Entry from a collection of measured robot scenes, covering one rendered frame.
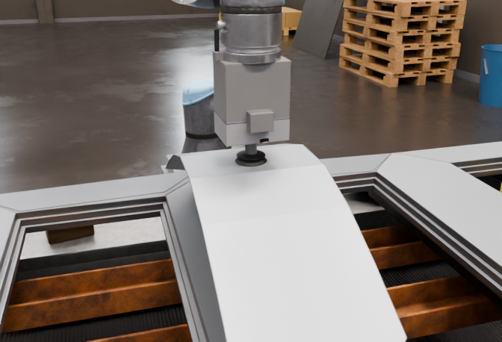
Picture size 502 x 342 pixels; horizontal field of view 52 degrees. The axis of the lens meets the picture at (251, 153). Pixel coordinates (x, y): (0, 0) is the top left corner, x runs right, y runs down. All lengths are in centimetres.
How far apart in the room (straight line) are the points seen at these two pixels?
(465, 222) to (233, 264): 51
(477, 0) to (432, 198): 530
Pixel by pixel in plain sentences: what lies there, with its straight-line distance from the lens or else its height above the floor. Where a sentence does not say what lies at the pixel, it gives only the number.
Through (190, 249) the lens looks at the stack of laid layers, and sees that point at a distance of 82.
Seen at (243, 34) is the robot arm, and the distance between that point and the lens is 62.
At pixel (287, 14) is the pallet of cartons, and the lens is 943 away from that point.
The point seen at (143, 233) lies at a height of 68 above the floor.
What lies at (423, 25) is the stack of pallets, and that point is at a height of 63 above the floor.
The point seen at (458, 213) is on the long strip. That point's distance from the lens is 99.
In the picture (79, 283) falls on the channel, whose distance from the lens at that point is 105.
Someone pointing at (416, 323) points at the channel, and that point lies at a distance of 95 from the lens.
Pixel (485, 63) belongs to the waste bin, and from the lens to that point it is 521.
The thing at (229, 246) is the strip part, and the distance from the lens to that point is 57.
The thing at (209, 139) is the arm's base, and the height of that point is 81.
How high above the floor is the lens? 127
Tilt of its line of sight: 21 degrees down
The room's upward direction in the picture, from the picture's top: straight up
